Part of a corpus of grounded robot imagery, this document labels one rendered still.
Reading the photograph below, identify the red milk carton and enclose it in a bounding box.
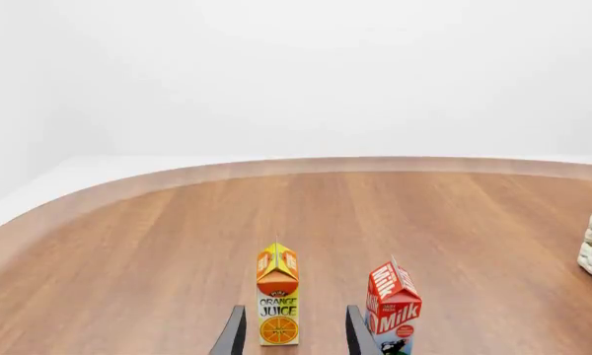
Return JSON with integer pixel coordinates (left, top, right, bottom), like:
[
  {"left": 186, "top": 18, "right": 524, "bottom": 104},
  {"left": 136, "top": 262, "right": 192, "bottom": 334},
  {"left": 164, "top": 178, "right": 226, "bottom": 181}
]
[{"left": 364, "top": 254, "right": 423, "bottom": 355}]

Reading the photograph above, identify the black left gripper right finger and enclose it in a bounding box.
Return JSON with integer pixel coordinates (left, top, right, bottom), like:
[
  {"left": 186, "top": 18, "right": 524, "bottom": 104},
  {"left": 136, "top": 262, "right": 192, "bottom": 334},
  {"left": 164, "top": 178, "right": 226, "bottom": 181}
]
[{"left": 345, "top": 305, "right": 384, "bottom": 355}]

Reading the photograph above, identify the orange juice carton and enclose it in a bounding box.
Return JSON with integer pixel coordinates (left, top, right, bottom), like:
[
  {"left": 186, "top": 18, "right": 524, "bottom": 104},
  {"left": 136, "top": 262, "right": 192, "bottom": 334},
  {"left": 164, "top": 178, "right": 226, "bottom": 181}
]
[{"left": 255, "top": 242, "right": 301, "bottom": 347}]

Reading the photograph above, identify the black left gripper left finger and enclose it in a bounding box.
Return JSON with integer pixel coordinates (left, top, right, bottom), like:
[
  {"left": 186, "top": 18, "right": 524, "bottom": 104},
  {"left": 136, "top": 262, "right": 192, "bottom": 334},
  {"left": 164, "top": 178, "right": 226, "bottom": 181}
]
[{"left": 208, "top": 305, "right": 248, "bottom": 355}]

